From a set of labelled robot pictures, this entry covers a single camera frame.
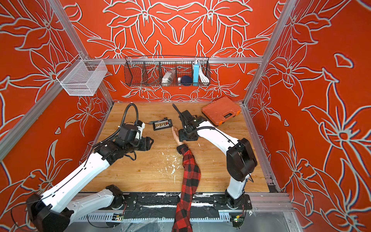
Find black wire wall basket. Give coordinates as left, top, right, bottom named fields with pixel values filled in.
left=124, top=56, right=211, bottom=87

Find mannequin hand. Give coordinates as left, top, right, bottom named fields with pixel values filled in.
left=172, top=126, right=184, bottom=146

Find clear plastic wall bin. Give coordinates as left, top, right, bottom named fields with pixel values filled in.
left=57, top=60, right=107, bottom=97

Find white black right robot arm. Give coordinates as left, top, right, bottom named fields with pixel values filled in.
left=172, top=104, right=258, bottom=209

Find white cable bundle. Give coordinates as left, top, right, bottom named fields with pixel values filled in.
left=198, top=67, right=210, bottom=86

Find black charging board yellow connectors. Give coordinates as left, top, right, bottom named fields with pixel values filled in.
left=152, top=119, right=173, bottom=131

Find silver pouch in basket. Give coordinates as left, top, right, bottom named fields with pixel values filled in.
left=161, top=70, right=176, bottom=87

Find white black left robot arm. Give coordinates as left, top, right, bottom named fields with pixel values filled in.
left=26, top=137, right=154, bottom=232

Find red black plaid sleeve arm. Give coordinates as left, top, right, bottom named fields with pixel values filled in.
left=172, top=144, right=201, bottom=232

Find orange tool case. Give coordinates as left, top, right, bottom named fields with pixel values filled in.
left=202, top=97, right=242, bottom=126

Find dark blue round object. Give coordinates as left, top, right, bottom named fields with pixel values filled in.
left=180, top=75, right=193, bottom=86

